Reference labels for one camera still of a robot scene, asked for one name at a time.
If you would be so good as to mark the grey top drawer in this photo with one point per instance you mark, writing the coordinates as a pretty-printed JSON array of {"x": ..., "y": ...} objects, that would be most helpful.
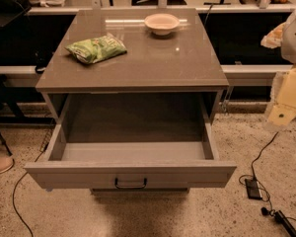
[{"x": 125, "y": 142}]

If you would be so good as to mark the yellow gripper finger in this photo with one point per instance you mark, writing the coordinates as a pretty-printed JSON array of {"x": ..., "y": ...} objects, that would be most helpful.
[{"x": 278, "y": 116}]

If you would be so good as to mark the beige shoe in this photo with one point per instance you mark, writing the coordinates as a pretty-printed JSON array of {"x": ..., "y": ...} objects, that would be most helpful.
[{"x": 6, "y": 163}]

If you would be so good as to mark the wire basket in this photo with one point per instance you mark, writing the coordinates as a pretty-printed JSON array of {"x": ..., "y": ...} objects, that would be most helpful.
[{"x": 46, "y": 139}]

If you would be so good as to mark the white bowl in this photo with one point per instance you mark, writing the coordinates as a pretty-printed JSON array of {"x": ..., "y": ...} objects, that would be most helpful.
[{"x": 161, "y": 24}]

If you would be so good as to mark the grey drawer cabinet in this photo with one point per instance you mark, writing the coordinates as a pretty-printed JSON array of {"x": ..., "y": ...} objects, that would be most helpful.
[{"x": 184, "y": 62}]

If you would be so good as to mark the black power strip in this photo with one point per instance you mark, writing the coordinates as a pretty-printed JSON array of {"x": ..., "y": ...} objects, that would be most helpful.
[{"x": 282, "y": 219}]

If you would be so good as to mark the black tripod leg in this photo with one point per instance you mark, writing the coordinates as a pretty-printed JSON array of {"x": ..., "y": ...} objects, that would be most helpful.
[{"x": 3, "y": 141}]

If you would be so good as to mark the black power adapter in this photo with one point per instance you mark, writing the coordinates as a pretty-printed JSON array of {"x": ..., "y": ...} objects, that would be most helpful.
[{"x": 253, "y": 190}]

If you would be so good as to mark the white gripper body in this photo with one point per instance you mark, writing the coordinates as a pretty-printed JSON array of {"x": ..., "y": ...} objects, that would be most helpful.
[{"x": 294, "y": 39}]

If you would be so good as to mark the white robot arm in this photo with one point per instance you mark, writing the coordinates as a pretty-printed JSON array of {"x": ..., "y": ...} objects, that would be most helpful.
[{"x": 284, "y": 37}]

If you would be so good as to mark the green chip bag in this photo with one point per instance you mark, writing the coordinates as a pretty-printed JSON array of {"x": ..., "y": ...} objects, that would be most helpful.
[{"x": 90, "y": 51}]

